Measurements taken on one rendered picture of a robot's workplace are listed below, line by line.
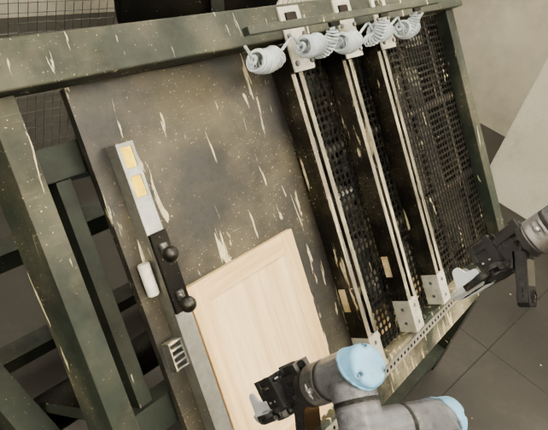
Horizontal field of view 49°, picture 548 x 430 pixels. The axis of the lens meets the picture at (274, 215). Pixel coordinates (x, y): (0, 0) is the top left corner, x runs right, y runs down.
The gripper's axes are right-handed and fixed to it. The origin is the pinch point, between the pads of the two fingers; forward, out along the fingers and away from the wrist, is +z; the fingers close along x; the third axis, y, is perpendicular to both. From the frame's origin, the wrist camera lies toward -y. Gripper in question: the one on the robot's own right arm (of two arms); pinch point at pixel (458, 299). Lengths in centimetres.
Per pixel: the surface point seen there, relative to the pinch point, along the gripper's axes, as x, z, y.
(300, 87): -10, 14, 82
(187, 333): 30, 52, 21
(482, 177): -144, 20, 77
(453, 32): -119, -13, 130
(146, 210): 43, 38, 46
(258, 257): 3, 44, 39
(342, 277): -33, 44, 34
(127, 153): 48, 31, 57
